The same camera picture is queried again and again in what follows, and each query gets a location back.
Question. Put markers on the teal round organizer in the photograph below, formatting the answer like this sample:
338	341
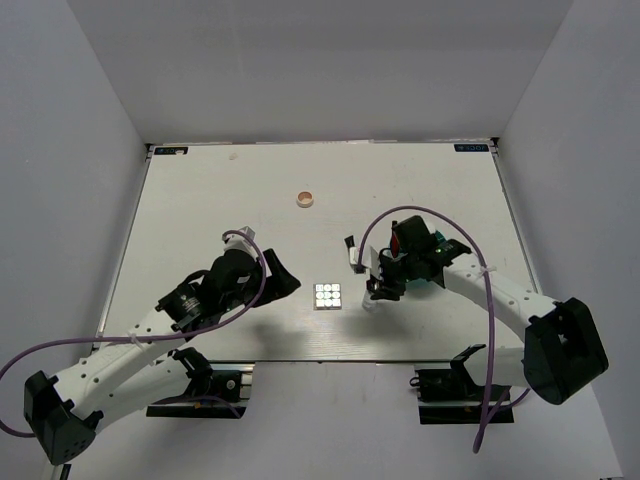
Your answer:
420	261

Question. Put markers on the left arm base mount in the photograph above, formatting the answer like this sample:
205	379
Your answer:
225	396

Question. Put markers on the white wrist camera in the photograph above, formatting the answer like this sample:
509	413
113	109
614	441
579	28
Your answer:
241	240
364	261

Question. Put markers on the clear bottle black cap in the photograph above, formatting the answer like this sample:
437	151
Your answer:
368	303

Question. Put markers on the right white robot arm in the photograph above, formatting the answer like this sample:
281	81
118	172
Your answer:
561	350

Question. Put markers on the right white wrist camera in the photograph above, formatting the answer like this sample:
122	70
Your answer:
364	261

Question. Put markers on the clear eyeshadow palette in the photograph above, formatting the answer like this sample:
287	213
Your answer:
327	296

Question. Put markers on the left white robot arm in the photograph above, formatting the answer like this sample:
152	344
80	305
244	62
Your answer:
155	363

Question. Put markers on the black squeeze tube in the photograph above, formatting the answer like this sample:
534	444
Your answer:
349	246

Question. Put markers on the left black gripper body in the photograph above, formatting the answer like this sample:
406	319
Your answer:
275	285

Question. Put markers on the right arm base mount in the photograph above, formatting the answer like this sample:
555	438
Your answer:
446	393

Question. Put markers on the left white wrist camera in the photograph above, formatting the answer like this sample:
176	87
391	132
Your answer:
241	240

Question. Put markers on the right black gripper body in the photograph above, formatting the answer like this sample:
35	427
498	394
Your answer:
394	274

